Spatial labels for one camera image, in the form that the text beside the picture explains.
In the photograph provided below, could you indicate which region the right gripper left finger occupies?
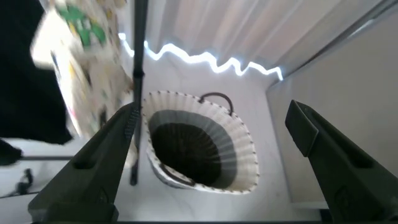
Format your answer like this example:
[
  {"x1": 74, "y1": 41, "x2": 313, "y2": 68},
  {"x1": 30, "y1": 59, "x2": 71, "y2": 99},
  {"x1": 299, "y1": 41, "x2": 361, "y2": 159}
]
[{"x1": 27, "y1": 101, "x2": 141, "y2": 223}]

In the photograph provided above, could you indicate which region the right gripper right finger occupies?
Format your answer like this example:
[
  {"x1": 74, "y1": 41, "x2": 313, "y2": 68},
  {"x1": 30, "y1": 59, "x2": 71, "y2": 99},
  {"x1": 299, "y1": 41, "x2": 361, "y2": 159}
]
[{"x1": 285, "y1": 99, "x2": 398, "y2": 223}]

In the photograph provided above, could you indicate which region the cream printed garment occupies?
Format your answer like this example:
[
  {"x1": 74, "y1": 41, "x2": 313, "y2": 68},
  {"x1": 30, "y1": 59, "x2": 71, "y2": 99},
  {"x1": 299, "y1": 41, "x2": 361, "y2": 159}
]
[{"x1": 30, "y1": 0, "x2": 139, "y2": 169}]

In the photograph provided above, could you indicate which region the black clothes rack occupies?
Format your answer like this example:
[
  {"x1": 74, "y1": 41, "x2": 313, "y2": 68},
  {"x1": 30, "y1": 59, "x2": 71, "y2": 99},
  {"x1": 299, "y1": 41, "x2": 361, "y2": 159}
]
[{"x1": 20, "y1": 0, "x2": 149, "y2": 187}]

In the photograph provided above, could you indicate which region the white laundry basket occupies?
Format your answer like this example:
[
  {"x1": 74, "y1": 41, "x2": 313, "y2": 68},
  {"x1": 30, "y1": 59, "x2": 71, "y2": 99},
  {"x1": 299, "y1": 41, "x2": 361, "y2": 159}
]
[{"x1": 141, "y1": 90, "x2": 261, "y2": 195}]

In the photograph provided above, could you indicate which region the black garment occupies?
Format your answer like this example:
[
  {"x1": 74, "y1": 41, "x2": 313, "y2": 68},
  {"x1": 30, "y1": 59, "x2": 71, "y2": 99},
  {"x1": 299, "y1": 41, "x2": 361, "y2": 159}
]
[{"x1": 0, "y1": 0, "x2": 74, "y2": 167}]

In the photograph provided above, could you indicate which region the white curtain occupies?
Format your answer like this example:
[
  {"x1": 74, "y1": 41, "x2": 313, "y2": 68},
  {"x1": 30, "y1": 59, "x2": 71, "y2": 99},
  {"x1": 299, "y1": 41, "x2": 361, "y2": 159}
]
[{"x1": 144, "y1": 0, "x2": 388, "y2": 80}]

